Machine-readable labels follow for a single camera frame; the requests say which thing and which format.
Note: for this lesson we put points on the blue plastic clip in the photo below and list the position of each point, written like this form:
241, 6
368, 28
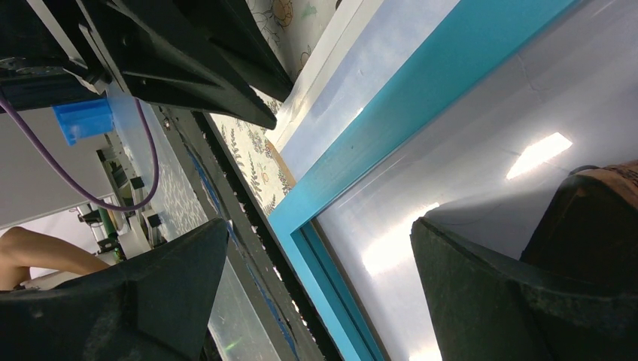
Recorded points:
82, 120

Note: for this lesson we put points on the person bare leg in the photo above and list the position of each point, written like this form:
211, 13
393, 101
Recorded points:
23, 249

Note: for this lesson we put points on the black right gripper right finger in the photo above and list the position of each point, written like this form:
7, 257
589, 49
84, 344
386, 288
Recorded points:
487, 306

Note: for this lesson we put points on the hot air balloon photo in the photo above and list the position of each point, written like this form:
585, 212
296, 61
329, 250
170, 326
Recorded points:
487, 166

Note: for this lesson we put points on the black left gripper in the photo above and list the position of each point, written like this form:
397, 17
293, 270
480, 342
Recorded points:
46, 59

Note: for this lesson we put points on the black mounting base rail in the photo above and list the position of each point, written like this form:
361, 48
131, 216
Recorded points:
261, 311

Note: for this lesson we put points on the blue wooden picture frame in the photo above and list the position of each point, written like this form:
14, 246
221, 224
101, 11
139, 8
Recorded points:
469, 42

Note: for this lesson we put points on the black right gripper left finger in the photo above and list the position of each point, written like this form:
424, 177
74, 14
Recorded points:
154, 306

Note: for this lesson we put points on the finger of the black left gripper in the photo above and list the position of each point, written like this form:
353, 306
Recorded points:
231, 28
157, 51

